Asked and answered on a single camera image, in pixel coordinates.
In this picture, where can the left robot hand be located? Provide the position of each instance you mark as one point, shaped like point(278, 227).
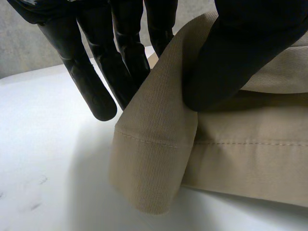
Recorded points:
point(231, 60)

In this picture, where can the beige shorts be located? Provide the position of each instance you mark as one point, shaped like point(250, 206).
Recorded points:
point(154, 156)

